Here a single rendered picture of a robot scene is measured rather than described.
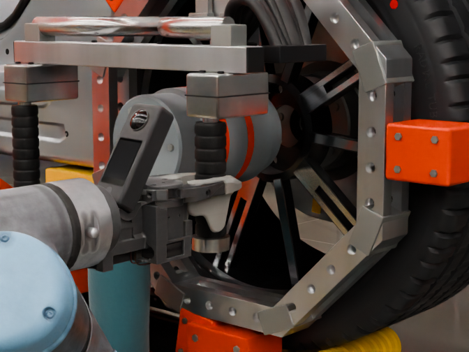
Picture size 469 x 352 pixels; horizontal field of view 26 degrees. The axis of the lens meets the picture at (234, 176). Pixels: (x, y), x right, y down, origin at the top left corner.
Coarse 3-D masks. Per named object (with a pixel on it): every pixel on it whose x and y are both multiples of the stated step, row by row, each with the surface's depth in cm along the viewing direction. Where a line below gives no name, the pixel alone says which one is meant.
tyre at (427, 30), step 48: (384, 0) 131; (432, 0) 128; (432, 48) 127; (432, 96) 128; (432, 192) 130; (432, 240) 131; (384, 288) 136; (432, 288) 139; (288, 336) 149; (336, 336) 143
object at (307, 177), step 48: (192, 0) 155; (288, 96) 151; (336, 96) 141; (336, 144) 142; (240, 192) 154; (288, 192) 150; (336, 192) 143; (240, 240) 156; (288, 240) 149; (288, 288) 148
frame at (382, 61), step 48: (144, 0) 148; (336, 0) 126; (384, 48) 124; (96, 96) 158; (384, 96) 123; (96, 144) 159; (384, 144) 124; (384, 192) 125; (384, 240) 126; (192, 288) 149; (240, 288) 148; (336, 288) 133
